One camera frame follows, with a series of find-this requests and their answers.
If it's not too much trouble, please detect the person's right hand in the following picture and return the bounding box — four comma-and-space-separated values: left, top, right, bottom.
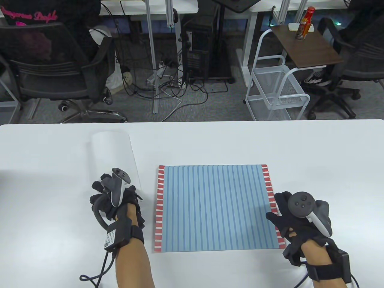
265, 190, 333, 247

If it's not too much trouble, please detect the person's left hand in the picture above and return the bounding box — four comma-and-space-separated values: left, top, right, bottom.
89, 172, 146, 230

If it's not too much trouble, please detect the white and black controller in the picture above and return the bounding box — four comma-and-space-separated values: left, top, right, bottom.
287, 192, 333, 237
95, 168, 132, 230

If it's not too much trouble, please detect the paper sheet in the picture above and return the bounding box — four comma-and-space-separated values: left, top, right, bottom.
91, 130, 141, 195

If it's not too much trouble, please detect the blue striped mouse pad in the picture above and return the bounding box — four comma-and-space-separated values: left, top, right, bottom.
154, 164, 287, 252

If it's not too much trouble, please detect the person's left forearm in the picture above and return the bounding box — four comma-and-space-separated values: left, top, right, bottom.
115, 202, 156, 288

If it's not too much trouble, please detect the person's right forearm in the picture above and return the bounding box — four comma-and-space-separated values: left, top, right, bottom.
298, 239, 350, 288

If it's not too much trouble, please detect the black glove sensor module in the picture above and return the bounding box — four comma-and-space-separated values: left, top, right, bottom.
282, 244, 305, 267

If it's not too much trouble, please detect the black mesh office chair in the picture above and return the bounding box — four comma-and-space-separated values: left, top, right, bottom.
0, 22, 128, 123
306, 17, 384, 120

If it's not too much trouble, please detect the grey metal desk leg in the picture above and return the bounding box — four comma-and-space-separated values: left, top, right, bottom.
0, 73, 21, 124

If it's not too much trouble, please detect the white power strip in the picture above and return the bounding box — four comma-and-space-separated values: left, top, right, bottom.
146, 61, 168, 86

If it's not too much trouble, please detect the brown wooden side table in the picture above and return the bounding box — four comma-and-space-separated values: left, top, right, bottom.
271, 23, 345, 70

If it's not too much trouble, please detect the black computer tower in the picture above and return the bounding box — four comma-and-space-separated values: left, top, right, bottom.
181, 15, 218, 80

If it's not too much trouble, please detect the white desk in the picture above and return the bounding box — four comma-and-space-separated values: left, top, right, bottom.
99, 0, 199, 16
235, 0, 353, 87

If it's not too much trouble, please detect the red bottle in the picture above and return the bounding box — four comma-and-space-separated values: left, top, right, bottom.
295, 7, 315, 41

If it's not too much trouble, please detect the black wrist camera with strap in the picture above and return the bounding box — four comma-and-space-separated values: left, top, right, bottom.
103, 207, 145, 252
309, 240, 351, 284

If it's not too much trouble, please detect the tangle of floor cables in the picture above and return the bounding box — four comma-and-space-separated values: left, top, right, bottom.
115, 54, 228, 122

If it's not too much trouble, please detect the white wire cart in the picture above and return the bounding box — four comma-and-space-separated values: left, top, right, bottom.
244, 28, 311, 120

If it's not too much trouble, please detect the aluminium frame post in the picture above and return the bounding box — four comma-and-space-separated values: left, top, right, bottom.
166, 0, 179, 28
277, 0, 297, 25
145, 0, 161, 114

